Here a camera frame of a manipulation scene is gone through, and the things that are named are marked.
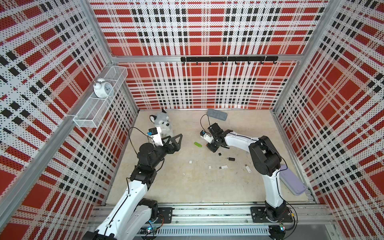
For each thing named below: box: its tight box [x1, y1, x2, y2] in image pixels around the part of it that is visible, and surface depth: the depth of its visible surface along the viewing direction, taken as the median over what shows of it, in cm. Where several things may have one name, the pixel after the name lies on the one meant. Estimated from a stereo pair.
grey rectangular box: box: [206, 108, 228, 121], surface depth 117 cm
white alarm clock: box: [93, 78, 114, 99], surface depth 72 cm
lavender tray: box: [279, 164, 307, 196], surface depth 84 cm
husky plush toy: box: [149, 108, 173, 138], surface depth 93 cm
